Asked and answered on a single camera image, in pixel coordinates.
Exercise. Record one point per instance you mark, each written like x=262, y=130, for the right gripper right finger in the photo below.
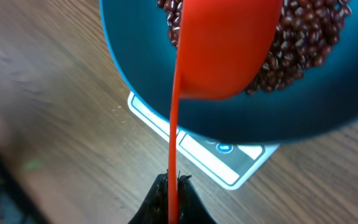
x=192, y=209

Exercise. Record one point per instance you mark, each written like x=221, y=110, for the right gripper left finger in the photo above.
x=154, y=208

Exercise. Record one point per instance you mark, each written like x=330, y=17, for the red measuring scoop blue handle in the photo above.
x=222, y=45

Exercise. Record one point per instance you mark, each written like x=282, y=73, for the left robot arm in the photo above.
x=15, y=205

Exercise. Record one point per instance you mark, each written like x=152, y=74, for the white digital kitchen scale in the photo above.
x=229, y=165

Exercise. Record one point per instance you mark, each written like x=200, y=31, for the blue metal bowl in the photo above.
x=325, y=99

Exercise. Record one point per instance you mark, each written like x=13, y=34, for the red beans in bowl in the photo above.
x=306, y=33

